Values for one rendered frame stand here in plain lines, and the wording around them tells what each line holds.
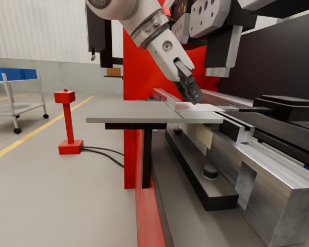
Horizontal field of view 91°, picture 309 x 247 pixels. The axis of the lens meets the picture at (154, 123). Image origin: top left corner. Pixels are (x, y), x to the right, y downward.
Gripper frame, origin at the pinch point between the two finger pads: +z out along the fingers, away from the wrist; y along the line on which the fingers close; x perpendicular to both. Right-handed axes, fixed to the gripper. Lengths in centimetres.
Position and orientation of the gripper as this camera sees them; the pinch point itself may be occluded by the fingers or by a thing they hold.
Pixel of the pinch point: (190, 93)
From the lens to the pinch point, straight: 40.3
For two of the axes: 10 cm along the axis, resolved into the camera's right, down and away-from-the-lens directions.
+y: -1.6, -3.2, 9.3
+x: -7.9, 6.1, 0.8
